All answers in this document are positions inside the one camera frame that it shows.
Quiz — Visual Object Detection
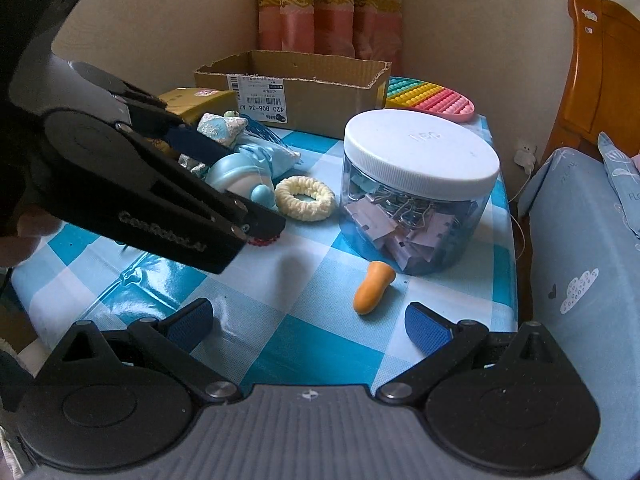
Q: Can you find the brown cardboard box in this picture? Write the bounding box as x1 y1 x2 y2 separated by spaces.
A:
193 50 392 140

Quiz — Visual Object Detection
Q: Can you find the rainbow pop bubble toy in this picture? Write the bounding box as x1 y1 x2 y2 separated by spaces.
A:
385 76 476 123

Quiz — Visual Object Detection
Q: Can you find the wooden bed headboard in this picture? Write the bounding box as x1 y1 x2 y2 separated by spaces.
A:
542 0 640 162

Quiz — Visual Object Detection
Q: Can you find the blue cloud print bedsheet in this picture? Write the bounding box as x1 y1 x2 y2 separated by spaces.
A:
517 147 640 480

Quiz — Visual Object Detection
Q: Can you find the pink patterned curtain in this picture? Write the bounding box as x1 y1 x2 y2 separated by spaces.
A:
257 0 403 61

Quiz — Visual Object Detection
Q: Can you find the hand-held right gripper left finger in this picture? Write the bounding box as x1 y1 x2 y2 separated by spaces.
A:
47 297 241 406

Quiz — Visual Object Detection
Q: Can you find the blue white plastic packet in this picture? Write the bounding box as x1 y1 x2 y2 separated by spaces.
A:
235 140 302 177

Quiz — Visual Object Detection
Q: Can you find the blue checked tablecloth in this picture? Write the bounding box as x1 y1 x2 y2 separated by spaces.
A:
10 110 519 397

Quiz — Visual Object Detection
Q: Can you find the person's left hand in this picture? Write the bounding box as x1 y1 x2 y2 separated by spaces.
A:
0 210 58 267

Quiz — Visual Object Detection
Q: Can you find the cream knitted scrunchie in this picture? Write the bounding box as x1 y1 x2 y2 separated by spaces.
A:
274 175 337 222

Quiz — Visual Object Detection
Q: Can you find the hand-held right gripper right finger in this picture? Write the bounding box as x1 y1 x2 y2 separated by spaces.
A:
376 301 568 406

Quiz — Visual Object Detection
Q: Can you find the red dotted ball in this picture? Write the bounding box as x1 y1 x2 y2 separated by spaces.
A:
247 232 282 250

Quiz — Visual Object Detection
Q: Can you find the light blue round plush toy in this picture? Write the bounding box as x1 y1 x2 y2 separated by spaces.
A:
204 152 277 212

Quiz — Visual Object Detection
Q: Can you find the blue printed pillow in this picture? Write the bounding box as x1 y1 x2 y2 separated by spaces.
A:
597 131 640 241

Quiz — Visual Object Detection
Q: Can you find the white charger cable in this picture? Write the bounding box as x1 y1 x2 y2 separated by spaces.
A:
505 164 532 263

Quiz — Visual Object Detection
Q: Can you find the white wall charger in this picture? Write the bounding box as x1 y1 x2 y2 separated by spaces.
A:
513 140 539 169

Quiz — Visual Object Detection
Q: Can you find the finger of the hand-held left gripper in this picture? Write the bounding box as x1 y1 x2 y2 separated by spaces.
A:
62 124 287 276
111 87 236 162

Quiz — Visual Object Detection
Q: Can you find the clear jar with white lid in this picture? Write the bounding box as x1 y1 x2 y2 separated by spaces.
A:
339 109 501 276

